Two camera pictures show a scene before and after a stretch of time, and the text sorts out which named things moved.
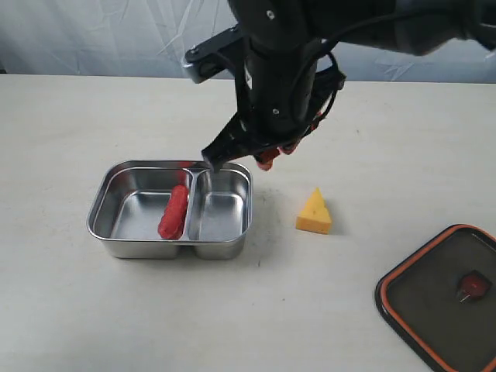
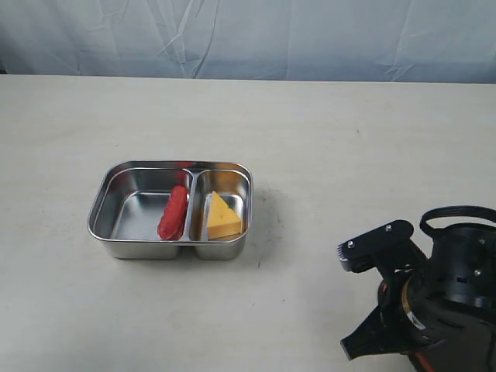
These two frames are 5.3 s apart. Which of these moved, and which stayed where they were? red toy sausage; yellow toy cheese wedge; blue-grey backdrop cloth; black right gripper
Moved: black right gripper; yellow toy cheese wedge
Stayed: red toy sausage; blue-grey backdrop cloth
